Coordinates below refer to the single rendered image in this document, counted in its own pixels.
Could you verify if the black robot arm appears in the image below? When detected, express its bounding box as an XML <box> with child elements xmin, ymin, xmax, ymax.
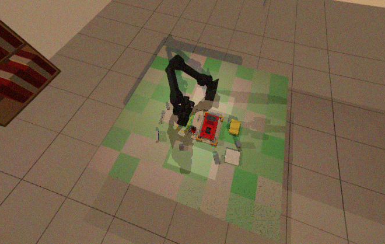
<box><xmin>165</xmin><ymin>54</ymin><xmax>216</xmax><ymax>122</ymax></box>

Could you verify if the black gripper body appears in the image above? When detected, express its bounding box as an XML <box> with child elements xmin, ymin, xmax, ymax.
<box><xmin>177</xmin><ymin>101</ymin><xmax>195</xmax><ymax>127</ymax></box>

